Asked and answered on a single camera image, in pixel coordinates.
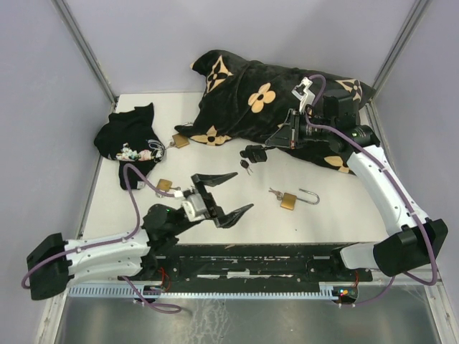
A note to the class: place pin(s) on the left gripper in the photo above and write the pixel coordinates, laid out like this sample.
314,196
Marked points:
216,212

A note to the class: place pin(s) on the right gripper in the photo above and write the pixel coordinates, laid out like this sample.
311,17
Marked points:
288,135

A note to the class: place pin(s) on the black padlock shackle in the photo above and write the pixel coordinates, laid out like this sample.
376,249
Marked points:
254,153

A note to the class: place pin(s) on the black-headed keys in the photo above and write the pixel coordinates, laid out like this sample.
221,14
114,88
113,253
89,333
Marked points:
245,164

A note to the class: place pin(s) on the medium brass padlock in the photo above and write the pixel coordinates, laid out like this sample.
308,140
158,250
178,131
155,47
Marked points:
166,186

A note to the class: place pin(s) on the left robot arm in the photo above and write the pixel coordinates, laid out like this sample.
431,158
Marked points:
56,263

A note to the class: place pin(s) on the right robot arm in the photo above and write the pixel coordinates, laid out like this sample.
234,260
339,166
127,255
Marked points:
413,239

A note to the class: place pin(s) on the black floral pillow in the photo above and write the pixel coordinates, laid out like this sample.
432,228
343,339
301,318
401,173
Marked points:
249,99

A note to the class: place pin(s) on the silver keys of large padlock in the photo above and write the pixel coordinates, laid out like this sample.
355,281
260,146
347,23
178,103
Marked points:
278,194

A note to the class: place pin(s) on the large brass padlock long shackle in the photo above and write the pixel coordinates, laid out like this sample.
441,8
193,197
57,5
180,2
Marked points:
288,200

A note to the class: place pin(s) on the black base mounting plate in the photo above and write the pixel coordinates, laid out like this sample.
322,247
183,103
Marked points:
273,263

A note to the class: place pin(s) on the brass padlock near pillow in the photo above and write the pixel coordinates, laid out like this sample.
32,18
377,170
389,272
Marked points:
178,141

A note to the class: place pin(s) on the black printed garment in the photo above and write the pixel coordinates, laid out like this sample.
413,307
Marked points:
129,138

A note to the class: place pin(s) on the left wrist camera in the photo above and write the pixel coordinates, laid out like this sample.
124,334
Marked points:
194,207

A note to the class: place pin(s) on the slotted cable duct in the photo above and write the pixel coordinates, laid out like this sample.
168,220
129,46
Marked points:
217,289

